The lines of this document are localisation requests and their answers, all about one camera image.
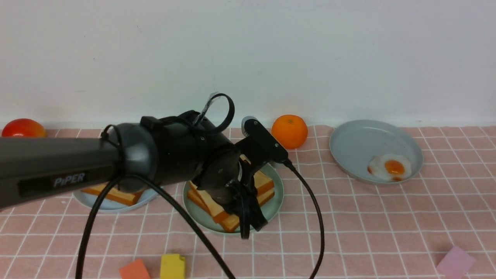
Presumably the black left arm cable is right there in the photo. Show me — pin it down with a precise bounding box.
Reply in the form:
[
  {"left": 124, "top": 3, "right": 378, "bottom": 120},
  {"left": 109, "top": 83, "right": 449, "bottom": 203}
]
[{"left": 75, "top": 93, "right": 325, "bottom": 279}]

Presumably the orange wooden block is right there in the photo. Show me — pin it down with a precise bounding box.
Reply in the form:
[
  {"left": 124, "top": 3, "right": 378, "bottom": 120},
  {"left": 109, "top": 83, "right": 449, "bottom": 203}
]
[{"left": 119, "top": 258, "right": 151, "bottom": 279}]

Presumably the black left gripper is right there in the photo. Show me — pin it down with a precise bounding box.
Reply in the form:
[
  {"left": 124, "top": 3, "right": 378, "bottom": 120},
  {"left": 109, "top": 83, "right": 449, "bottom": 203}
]
[{"left": 192, "top": 152, "right": 268, "bottom": 239}]

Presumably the yellow wooden block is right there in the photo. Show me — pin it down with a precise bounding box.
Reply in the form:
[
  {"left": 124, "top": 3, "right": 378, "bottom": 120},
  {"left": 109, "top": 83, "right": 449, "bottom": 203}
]
[{"left": 160, "top": 254, "right": 186, "bottom": 279}]

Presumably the orange fruit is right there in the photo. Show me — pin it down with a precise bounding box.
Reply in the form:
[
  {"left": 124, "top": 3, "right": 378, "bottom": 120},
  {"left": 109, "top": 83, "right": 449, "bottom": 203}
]
[{"left": 271, "top": 115, "right": 308, "bottom": 150}]

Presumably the green centre plate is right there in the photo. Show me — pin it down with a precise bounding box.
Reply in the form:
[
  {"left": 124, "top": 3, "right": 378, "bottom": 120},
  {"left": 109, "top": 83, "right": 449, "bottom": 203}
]
[{"left": 183, "top": 165, "right": 284, "bottom": 235}]

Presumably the toast slice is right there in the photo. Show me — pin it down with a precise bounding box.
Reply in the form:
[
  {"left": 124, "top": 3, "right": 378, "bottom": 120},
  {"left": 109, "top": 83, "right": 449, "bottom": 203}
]
[
  {"left": 187, "top": 182, "right": 276, "bottom": 233},
  {"left": 80, "top": 185, "right": 144, "bottom": 206},
  {"left": 188, "top": 155, "right": 275, "bottom": 224},
  {"left": 93, "top": 183, "right": 146, "bottom": 202}
]

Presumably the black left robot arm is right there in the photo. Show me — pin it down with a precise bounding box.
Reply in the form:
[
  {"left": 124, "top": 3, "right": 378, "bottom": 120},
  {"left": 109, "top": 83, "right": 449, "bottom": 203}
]
[{"left": 0, "top": 110, "right": 267, "bottom": 239}]

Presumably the pink wooden block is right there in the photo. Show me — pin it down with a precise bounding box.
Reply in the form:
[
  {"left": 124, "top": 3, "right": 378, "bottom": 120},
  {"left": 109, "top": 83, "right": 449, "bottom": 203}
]
[{"left": 436, "top": 246, "right": 476, "bottom": 279}]

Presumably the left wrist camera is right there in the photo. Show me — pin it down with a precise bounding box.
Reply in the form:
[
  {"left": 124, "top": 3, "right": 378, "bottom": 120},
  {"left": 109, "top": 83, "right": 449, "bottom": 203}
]
[{"left": 235, "top": 116, "right": 290, "bottom": 165}]

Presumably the lower fried egg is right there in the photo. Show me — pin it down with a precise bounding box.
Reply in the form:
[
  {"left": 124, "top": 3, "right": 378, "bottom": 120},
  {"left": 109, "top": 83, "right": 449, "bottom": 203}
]
[{"left": 367, "top": 154, "right": 412, "bottom": 182}]

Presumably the grey blue egg plate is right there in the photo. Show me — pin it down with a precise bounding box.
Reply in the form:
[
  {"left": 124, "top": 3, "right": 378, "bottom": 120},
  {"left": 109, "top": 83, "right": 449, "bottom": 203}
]
[{"left": 329, "top": 120, "right": 424, "bottom": 185}]

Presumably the light blue bread plate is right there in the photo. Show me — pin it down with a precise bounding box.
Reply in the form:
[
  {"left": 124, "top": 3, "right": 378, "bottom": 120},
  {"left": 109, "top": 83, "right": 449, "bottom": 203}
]
[{"left": 73, "top": 183, "right": 157, "bottom": 214}]

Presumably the red yellow apple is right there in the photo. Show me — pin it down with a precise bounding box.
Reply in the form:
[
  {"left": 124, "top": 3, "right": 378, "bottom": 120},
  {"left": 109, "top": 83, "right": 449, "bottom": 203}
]
[{"left": 1, "top": 118, "right": 47, "bottom": 138}]

